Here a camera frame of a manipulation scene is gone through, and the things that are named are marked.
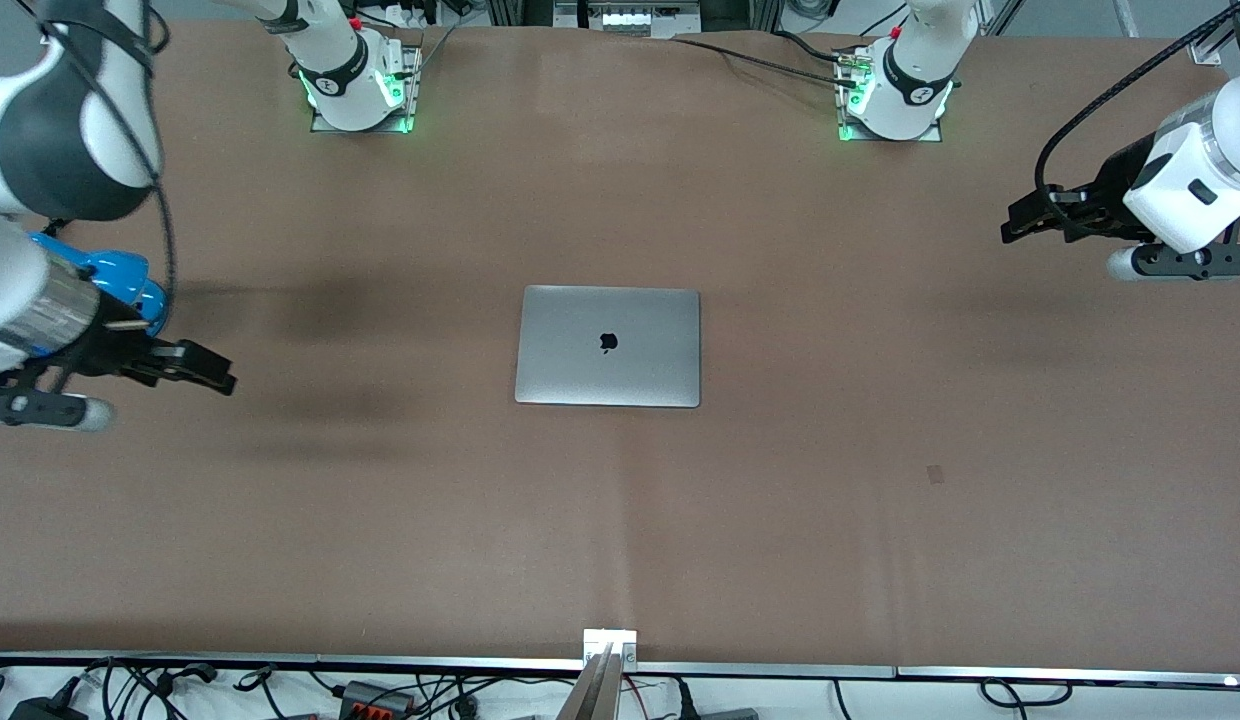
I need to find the orange black connector box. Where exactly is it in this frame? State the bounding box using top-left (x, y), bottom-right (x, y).
top-left (338, 680), bottom-right (416, 717)

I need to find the thick black table cable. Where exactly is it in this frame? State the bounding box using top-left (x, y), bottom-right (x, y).
top-left (773, 30), bottom-right (863, 65)

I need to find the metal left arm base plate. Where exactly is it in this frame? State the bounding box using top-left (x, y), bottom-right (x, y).
top-left (837, 45), bottom-right (946, 143)

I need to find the white power strip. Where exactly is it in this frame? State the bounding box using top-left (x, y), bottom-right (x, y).
top-left (580, 0), bottom-right (701, 39)

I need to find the aluminium camera mount bar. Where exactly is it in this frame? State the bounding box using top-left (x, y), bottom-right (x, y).
top-left (555, 645), bottom-right (623, 720)

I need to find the black power adapter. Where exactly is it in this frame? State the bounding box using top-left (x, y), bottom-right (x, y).
top-left (8, 690), bottom-right (91, 720)

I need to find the aluminium table edge rail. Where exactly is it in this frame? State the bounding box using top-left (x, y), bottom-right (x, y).
top-left (0, 652), bottom-right (1240, 689)

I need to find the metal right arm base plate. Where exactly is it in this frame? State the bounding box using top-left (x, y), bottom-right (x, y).
top-left (310, 45), bottom-right (423, 134)

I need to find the white mounting bracket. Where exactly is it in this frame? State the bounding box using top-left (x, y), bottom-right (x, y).
top-left (583, 628), bottom-right (639, 669)

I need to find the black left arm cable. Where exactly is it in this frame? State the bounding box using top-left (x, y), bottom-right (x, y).
top-left (1035, 0), bottom-right (1240, 206)

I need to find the thin black table cable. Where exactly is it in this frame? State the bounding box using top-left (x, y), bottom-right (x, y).
top-left (670, 36), bottom-right (859, 87)

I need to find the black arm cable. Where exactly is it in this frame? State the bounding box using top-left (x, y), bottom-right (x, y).
top-left (1035, 0), bottom-right (1240, 206)
top-left (20, 0), bottom-right (178, 311)

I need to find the black looped floor cable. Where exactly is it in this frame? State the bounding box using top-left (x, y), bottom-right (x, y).
top-left (980, 678), bottom-right (1073, 709)

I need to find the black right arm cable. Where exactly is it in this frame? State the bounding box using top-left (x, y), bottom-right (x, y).
top-left (20, 0), bottom-right (178, 311)

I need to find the silver laptop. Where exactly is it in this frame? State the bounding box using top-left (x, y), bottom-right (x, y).
top-left (514, 285), bottom-right (702, 409)

